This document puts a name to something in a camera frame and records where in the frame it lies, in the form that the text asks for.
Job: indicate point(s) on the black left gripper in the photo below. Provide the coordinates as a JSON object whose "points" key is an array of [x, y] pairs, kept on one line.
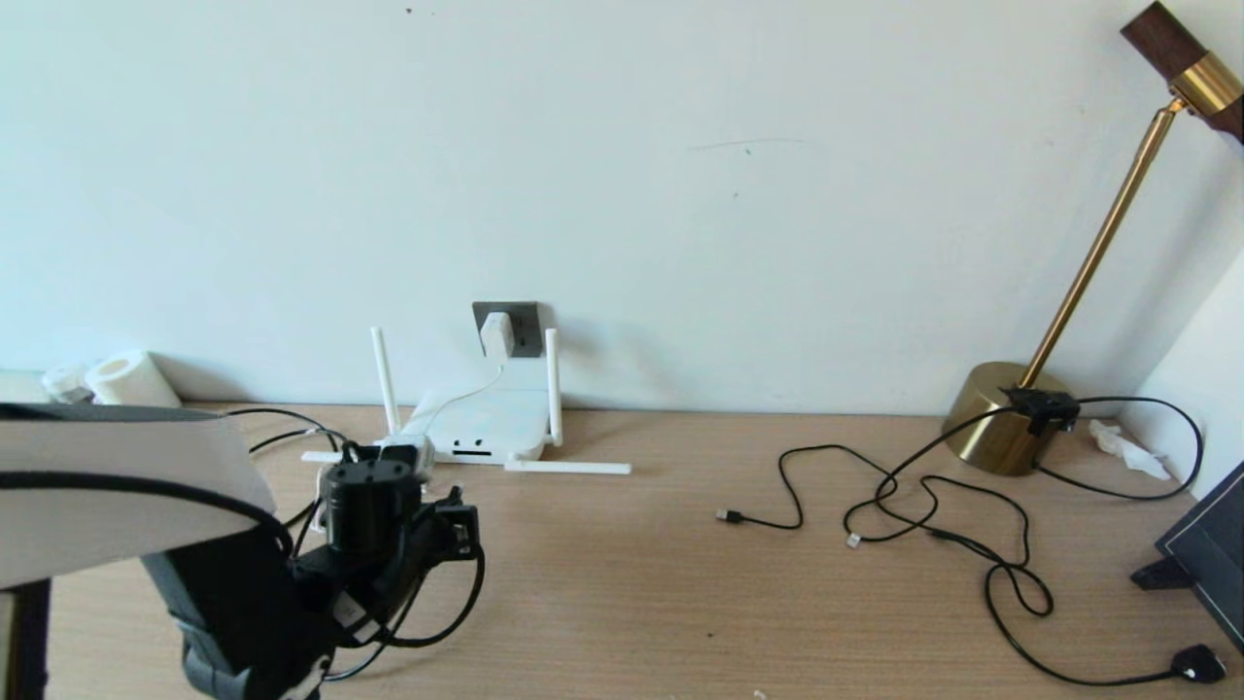
{"points": [[442, 540]]}

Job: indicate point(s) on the white power adapter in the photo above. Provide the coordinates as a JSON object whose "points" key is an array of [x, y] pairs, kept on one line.
{"points": [[499, 335]]}

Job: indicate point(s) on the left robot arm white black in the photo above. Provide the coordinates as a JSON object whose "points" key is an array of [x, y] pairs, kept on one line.
{"points": [[117, 486]]}

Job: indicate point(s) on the white wifi router with antennas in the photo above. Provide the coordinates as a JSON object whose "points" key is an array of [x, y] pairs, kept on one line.
{"points": [[496, 428]]}

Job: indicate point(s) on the black power plug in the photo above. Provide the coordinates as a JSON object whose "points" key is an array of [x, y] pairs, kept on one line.
{"points": [[1197, 664]]}

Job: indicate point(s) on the white toilet paper roll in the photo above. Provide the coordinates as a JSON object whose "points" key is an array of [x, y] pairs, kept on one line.
{"points": [[131, 379]]}

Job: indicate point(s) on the small clear plastic container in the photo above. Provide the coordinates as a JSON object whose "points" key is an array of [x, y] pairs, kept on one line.
{"points": [[66, 384]]}

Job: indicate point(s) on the brass desk lamp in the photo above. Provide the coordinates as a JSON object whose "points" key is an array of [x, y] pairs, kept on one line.
{"points": [[991, 428]]}

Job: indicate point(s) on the crumpled white tissue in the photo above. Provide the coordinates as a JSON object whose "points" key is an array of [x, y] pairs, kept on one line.
{"points": [[1125, 449]]}

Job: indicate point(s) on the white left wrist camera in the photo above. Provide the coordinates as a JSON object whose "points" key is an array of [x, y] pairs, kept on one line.
{"points": [[403, 459]]}

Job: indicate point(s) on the grey wall power socket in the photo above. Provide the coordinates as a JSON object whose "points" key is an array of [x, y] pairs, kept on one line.
{"points": [[528, 326]]}

